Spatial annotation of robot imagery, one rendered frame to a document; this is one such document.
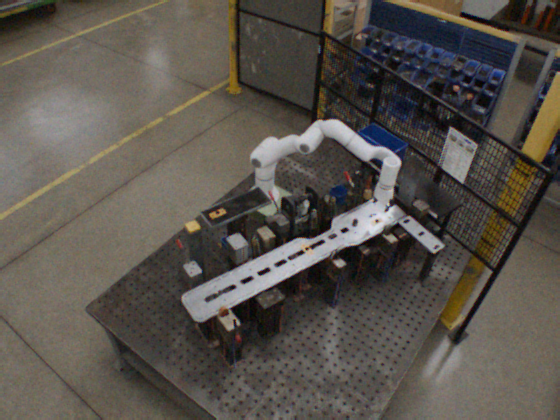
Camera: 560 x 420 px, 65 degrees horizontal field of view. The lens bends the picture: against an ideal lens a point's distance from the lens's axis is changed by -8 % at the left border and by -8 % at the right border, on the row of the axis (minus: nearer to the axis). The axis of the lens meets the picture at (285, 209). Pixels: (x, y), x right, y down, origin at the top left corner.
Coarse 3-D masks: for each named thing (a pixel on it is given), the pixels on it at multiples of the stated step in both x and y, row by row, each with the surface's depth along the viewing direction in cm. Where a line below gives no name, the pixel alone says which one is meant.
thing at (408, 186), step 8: (408, 160) 265; (416, 160) 260; (408, 168) 268; (416, 168) 262; (408, 176) 270; (416, 176) 264; (400, 184) 279; (408, 184) 273; (416, 184) 267; (400, 192) 282; (408, 192) 275; (408, 200) 278
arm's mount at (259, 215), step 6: (276, 186) 314; (282, 192) 311; (288, 192) 311; (258, 210) 299; (264, 210) 299; (270, 210) 299; (276, 210) 299; (252, 216) 306; (258, 216) 302; (264, 216) 298
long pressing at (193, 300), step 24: (360, 216) 270; (384, 216) 271; (312, 240) 255; (336, 240) 256; (360, 240) 257; (264, 264) 241; (288, 264) 242; (312, 264) 244; (216, 288) 229; (240, 288) 230; (264, 288) 231; (192, 312) 218; (216, 312) 219
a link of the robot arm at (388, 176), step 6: (384, 162) 237; (390, 162) 236; (396, 162) 237; (384, 168) 238; (390, 168) 236; (396, 168) 236; (384, 174) 240; (390, 174) 238; (396, 174) 239; (384, 180) 242; (390, 180) 241
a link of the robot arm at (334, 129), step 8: (320, 120) 251; (328, 120) 241; (336, 120) 240; (320, 128) 252; (328, 128) 239; (336, 128) 237; (344, 128) 238; (328, 136) 242; (336, 136) 239; (344, 136) 238; (352, 136) 238; (344, 144) 240
